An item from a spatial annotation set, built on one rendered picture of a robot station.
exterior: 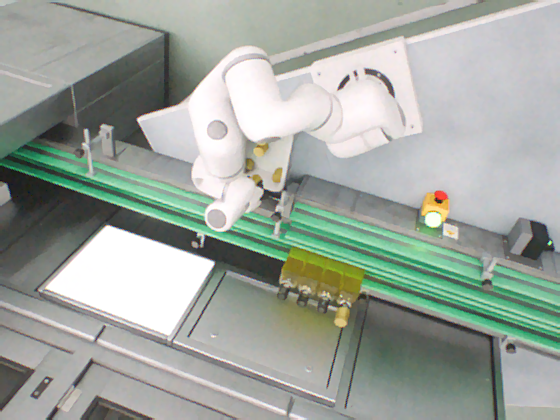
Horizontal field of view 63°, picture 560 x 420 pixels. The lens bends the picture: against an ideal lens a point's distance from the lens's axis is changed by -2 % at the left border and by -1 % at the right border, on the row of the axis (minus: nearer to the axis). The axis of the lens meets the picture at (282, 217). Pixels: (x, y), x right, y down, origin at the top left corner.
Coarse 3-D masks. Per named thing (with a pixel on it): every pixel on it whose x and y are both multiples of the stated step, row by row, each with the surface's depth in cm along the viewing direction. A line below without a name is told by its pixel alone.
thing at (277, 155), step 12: (252, 144) 146; (276, 144) 144; (288, 144) 134; (252, 156) 149; (264, 156) 148; (276, 156) 146; (288, 156) 137; (252, 168) 151; (264, 168) 150; (264, 180) 147
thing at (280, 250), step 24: (24, 168) 158; (48, 168) 161; (96, 192) 155; (120, 192) 157; (168, 216) 151; (192, 216) 153; (240, 240) 148; (264, 240) 150; (384, 288) 141; (408, 288) 143; (456, 312) 138; (480, 312) 140; (528, 336) 135; (552, 336) 137
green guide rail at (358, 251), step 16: (304, 224) 144; (304, 240) 138; (320, 240) 139; (336, 240) 141; (352, 240) 141; (352, 256) 136; (368, 256) 137; (384, 256) 139; (400, 256) 139; (400, 272) 134; (416, 272) 135; (432, 272) 136; (448, 272) 137; (448, 288) 132; (464, 288) 133; (480, 288) 134; (496, 288) 135; (496, 304) 130; (512, 304) 131; (528, 304) 132; (544, 304) 133; (544, 320) 128
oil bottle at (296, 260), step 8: (296, 248) 140; (288, 256) 137; (296, 256) 137; (304, 256) 138; (288, 264) 134; (296, 264) 135; (304, 264) 136; (288, 272) 132; (296, 272) 132; (280, 280) 132; (288, 280) 131; (296, 280) 131
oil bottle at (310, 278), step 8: (312, 256) 139; (320, 256) 139; (312, 264) 136; (320, 264) 137; (304, 272) 133; (312, 272) 133; (320, 272) 134; (304, 280) 131; (312, 280) 131; (312, 288) 130
